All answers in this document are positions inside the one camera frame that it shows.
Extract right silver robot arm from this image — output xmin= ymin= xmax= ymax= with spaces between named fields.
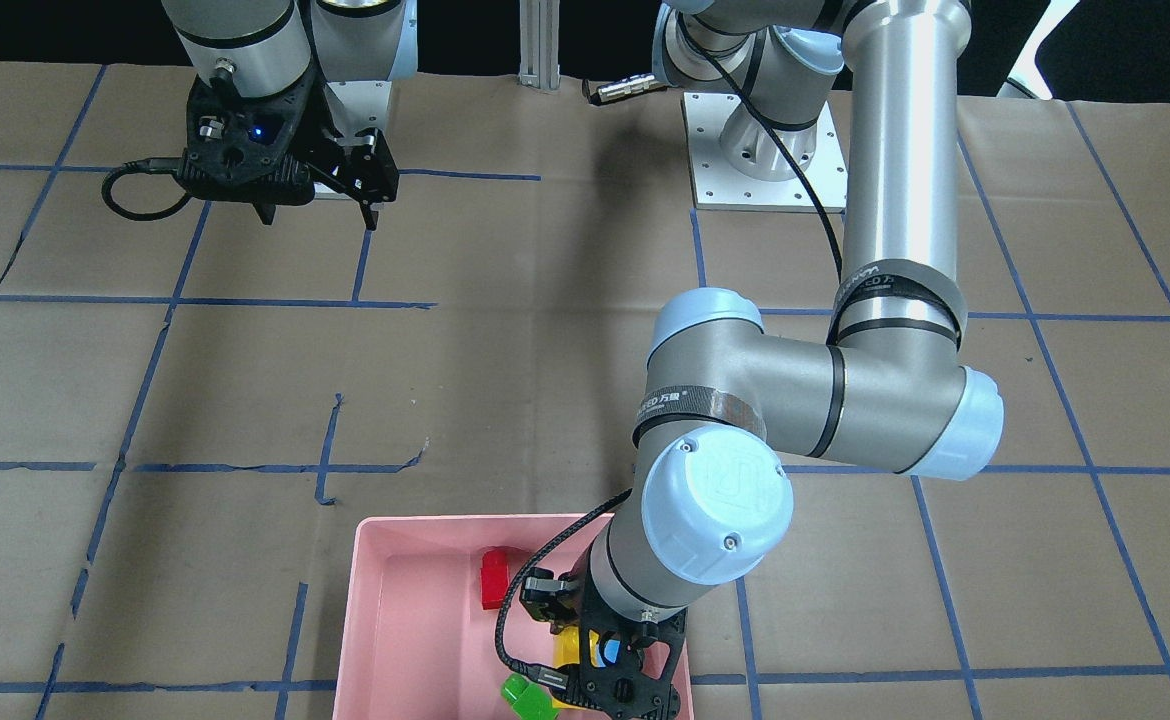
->
xmin=163 ymin=1 xmax=419 ymax=229

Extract red toy block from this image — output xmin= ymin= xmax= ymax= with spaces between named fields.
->
xmin=479 ymin=546 xmax=529 ymax=611

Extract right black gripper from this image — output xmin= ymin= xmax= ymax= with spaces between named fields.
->
xmin=176 ymin=76 xmax=399 ymax=232

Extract brown paper table cover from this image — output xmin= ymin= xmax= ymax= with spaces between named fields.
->
xmin=0 ymin=63 xmax=1170 ymax=719

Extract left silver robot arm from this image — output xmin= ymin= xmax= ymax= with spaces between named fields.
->
xmin=494 ymin=1 xmax=1004 ymax=719

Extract green toy block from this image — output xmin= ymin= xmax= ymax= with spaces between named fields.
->
xmin=501 ymin=673 xmax=559 ymax=720

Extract pink plastic box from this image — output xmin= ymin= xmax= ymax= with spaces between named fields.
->
xmin=333 ymin=513 xmax=696 ymax=720

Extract blue toy block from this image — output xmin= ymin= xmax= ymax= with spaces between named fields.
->
xmin=589 ymin=638 xmax=622 ymax=667

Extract aluminium frame post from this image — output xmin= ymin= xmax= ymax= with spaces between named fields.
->
xmin=517 ymin=0 xmax=560 ymax=94

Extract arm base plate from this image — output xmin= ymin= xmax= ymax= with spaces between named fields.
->
xmin=682 ymin=94 xmax=847 ymax=214

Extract yellow toy block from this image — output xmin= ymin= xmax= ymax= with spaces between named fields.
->
xmin=553 ymin=626 xmax=603 ymax=667

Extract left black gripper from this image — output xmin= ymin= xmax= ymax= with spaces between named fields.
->
xmin=519 ymin=568 xmax=687 ymax=719

